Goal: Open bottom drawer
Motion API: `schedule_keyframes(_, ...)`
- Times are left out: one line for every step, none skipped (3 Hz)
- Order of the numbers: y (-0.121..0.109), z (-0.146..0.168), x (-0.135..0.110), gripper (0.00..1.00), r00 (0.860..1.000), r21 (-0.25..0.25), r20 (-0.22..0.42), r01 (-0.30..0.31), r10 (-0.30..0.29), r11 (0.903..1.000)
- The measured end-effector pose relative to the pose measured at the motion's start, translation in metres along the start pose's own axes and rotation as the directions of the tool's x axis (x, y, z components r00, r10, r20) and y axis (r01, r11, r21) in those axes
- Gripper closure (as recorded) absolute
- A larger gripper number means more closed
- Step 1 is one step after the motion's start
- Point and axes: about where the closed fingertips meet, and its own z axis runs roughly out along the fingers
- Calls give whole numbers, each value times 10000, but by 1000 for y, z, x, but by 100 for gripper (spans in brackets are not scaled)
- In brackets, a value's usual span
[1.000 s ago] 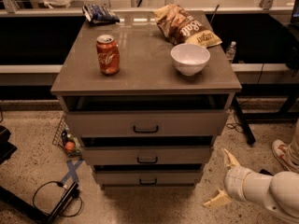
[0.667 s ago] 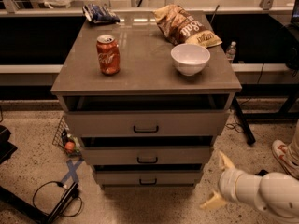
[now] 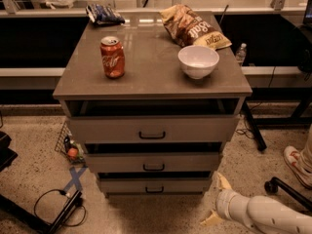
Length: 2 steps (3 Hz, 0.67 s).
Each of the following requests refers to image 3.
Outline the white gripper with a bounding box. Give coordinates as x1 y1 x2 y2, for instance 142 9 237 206
200 173 253 228

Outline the grey bottom drawer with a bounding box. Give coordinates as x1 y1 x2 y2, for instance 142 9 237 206
97 172 212 195

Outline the grey drawer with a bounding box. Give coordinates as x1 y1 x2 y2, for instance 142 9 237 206
85 142 220 173
66 98 241 144
97 172 212 195

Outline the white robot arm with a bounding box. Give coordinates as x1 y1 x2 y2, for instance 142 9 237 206
201 173 312 234

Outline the grey drawer cabinet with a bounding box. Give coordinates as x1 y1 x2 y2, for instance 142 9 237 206
53 11 254 198

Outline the grey top drawer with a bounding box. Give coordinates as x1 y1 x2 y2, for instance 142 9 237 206
66 98 241 144

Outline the grey middle drawer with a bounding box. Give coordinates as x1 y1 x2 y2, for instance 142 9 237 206
85 142 220 173

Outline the black chair base wheel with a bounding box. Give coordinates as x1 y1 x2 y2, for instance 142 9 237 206
264 176 312 212

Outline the black table leg right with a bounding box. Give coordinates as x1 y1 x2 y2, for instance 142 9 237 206
242 101 267 152

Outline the white orange sneaker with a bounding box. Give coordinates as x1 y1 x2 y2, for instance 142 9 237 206
284 146 312 189

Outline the beige trouser leg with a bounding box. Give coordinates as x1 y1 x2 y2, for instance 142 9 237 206
299 125 312 173

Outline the white bowl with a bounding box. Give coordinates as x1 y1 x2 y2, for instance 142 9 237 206
177 45 219 79

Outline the black stand leg left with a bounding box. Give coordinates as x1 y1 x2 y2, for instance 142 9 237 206
0 190 82 234

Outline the clear plastic water bottle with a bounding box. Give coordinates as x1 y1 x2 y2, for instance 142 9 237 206
235 43 247 66

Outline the brown chip bag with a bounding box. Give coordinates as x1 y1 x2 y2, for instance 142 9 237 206
160 4 232 50

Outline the red soda can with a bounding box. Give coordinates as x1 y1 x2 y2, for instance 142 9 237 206
100 36 125 79

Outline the black object left edge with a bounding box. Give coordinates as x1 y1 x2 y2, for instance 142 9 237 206
0 132 18 172

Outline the blue snack bag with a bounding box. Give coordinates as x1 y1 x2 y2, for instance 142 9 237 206
86 4 125 25

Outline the wire basket with items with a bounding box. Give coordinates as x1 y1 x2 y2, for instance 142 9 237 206
55 123 85 164

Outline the black cable on floor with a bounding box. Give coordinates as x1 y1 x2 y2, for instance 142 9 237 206
33 188 88 228

